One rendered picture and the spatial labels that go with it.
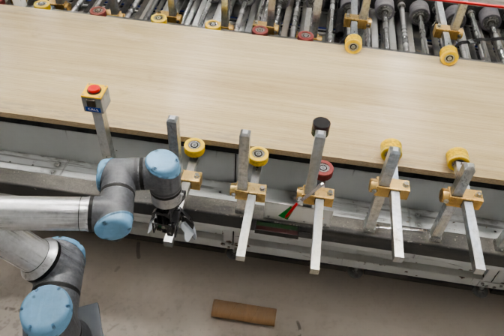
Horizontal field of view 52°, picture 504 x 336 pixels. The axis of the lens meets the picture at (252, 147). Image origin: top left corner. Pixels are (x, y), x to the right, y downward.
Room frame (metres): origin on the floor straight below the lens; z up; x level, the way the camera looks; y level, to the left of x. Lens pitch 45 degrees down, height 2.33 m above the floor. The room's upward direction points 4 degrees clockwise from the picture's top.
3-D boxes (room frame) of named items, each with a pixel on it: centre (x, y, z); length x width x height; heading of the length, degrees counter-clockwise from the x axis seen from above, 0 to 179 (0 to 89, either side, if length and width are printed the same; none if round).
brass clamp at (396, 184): (1.21, -0.49, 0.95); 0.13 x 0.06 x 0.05; 84
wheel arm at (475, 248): (1.13, -0.76, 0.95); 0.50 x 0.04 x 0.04; 174
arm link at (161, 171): (0.94, 0.24, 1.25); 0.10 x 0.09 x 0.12; 98
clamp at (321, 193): (1.24, -0.25, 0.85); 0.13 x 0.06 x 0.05; 84
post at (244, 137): (1.26, 0.03, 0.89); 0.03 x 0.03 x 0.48; 84
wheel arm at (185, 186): (1.20, 0.24, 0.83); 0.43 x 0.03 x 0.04; 174
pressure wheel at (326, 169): (1.32, -0.27, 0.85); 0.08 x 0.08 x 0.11
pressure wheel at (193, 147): (1.40, 0.22, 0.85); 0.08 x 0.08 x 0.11
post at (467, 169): (1.18, -0.72, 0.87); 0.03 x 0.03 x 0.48; 84
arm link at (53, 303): (0.72, 0.59, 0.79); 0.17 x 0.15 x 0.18; 8
